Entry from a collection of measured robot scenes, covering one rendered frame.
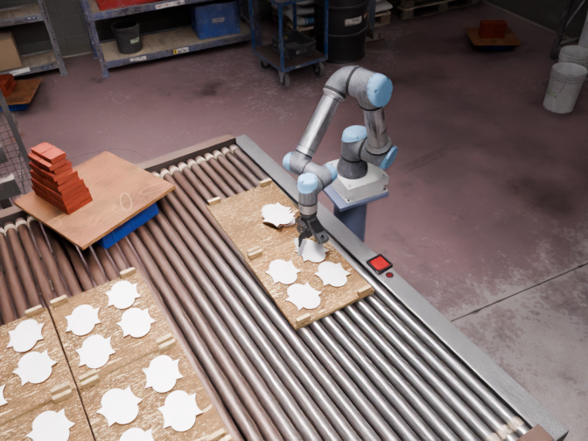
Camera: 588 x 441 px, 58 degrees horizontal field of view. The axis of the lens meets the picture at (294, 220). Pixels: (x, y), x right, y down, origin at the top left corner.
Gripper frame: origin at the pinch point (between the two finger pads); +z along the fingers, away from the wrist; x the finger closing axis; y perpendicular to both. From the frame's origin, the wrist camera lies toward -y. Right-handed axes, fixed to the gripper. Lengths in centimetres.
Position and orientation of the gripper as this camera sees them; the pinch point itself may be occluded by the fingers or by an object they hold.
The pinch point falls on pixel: (311, 250)
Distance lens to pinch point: 220.2
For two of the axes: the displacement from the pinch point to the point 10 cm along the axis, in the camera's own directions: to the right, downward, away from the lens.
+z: 0.4, 7.8, 6.3
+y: -4.9, -5.3, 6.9
